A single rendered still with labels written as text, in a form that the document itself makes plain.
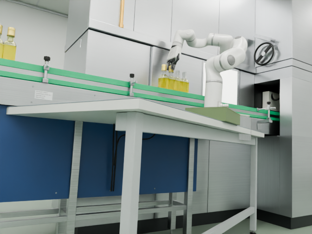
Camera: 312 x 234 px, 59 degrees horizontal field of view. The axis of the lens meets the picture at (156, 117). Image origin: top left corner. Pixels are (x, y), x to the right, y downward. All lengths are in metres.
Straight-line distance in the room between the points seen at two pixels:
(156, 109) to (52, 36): 4.21
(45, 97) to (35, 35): 3.58
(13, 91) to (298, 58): 2.21
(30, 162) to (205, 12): 1.82
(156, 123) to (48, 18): 4.27
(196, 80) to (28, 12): 3.45
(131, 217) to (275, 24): 2.30
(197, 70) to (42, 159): 1.37
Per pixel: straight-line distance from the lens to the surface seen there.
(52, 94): 1.42
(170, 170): 1.72
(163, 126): 1.01
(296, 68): 2.65
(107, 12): 1.99
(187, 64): 2.20
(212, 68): 1.59
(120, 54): 1.93
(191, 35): 1.98
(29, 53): 4.85
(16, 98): 1.39
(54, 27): 5.06
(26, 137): 1.41
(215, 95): 1.53
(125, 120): 0.90
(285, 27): 2.75
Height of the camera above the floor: 0.61
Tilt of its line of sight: 6 degrees up
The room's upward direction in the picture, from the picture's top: 3 degrees clockwise
